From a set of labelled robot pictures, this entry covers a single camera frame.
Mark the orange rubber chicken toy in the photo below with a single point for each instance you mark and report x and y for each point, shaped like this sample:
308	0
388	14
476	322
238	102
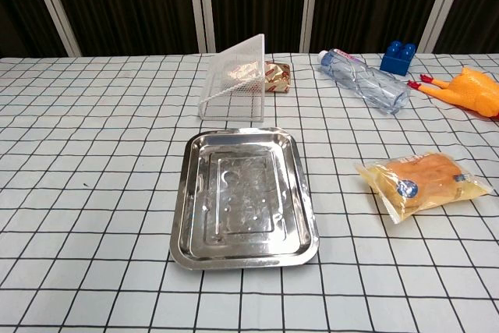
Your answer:
471	93

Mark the white black checkered tablecloth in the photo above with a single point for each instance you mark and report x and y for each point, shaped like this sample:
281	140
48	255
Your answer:
97	192

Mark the clear plastic water bottle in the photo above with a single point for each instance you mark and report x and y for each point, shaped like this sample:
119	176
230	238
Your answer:
366	79

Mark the clear perforated plastic box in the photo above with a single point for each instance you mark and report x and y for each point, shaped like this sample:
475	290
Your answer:
238	83

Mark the blue toy building block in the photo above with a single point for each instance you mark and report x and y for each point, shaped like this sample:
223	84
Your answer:
397	61

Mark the white vertical frame post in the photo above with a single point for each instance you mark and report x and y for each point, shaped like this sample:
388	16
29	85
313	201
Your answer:
440	5
200	5
52	5
310	5

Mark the stainless steel tray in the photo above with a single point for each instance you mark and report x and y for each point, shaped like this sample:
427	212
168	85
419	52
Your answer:
241	200

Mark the gold and red snack packet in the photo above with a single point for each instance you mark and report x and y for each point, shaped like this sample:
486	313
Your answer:
277	77

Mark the packaged bread in clear bag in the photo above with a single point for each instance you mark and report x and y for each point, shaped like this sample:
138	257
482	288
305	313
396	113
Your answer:
421	184

